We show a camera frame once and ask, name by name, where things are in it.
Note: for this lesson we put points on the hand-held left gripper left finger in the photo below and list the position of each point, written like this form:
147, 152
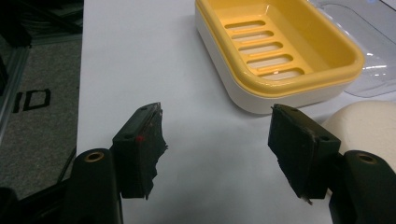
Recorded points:
137, 155

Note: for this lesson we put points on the grey floor mat with lettering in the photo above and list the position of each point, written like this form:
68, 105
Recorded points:
37, 118

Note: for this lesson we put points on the metal frame rail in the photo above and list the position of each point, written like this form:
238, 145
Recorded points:
12, 84

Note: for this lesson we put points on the clear plastic soap dish lid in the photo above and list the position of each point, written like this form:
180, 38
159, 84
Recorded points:
370, 40

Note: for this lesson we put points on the yellow and white soap dish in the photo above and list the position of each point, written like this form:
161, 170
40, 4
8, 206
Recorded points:
274, 53

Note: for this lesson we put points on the cream soap bar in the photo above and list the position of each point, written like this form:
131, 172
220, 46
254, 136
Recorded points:
367, 127

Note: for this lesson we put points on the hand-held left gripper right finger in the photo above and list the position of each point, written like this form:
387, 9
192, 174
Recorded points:
305, 155

